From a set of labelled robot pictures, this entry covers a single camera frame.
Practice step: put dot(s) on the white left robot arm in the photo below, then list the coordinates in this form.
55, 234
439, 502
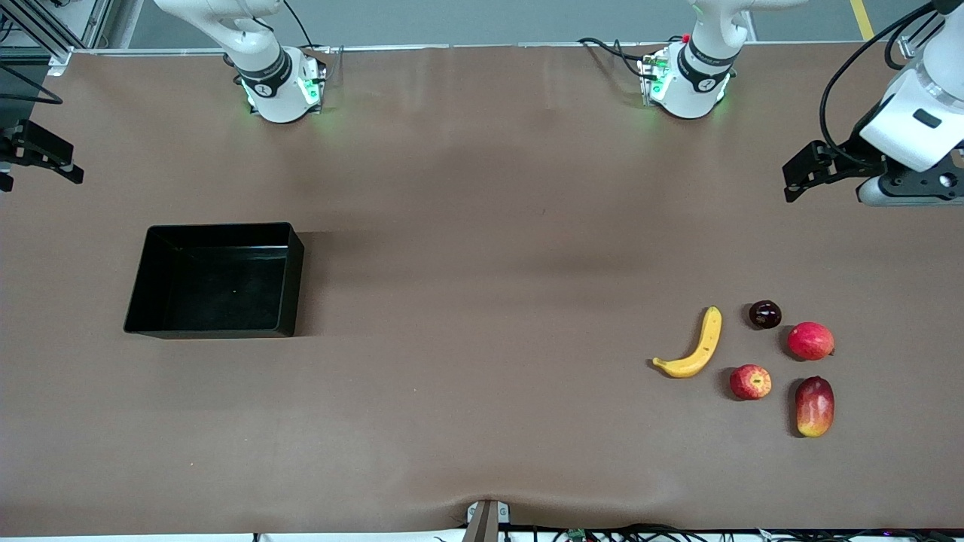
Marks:
697, 83

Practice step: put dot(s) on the table cover mat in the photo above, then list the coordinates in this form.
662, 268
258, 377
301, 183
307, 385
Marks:
452, 414

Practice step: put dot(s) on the yellow banana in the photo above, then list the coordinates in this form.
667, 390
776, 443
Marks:
704, 354

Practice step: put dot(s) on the round red peach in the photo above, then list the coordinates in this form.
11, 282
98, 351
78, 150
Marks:
809, 341

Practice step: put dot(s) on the red yellow mango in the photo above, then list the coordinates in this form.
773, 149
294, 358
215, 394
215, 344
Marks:
815, 406

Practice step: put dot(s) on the aluminium frame profile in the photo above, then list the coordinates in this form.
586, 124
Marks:
60, 59
909, 47

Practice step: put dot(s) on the small red yellow apple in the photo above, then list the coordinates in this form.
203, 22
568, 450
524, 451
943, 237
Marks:
750, 382

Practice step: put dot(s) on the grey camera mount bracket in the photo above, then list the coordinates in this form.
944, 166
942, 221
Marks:
486, 523

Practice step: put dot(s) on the black rectangular plastic box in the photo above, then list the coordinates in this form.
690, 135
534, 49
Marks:
226, 293

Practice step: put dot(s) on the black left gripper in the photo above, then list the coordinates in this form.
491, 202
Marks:
849, 156

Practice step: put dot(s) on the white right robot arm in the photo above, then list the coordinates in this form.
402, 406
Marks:
271, 90

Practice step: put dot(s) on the dark purple plum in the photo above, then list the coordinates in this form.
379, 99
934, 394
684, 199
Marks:
765, 315

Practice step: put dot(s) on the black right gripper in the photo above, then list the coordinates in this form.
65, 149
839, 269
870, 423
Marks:
24, 144

